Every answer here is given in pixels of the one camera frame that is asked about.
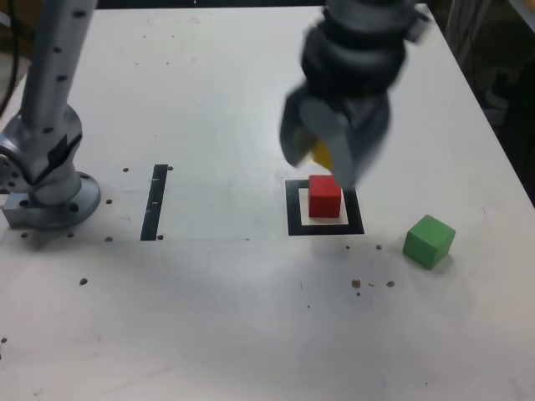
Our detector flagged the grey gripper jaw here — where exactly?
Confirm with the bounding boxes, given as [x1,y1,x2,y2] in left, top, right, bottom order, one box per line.
[278,85,319,169]
[298,95,395,190]

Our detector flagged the black tape strip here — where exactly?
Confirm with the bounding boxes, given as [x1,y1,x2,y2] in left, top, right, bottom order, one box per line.
[140,164,170,242]

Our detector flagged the green cube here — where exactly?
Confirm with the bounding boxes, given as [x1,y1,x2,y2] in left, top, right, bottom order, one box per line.
[402,214,456,272]

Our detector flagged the black tape square outline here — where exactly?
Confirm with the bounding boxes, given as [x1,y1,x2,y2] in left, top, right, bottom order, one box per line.
[284,178,364,236]

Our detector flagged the yellow cube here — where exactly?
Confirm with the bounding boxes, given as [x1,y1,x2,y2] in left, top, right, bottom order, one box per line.
[295,128,335,172]

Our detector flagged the red cube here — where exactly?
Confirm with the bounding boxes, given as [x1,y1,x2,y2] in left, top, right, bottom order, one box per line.
[308,175,343,219]

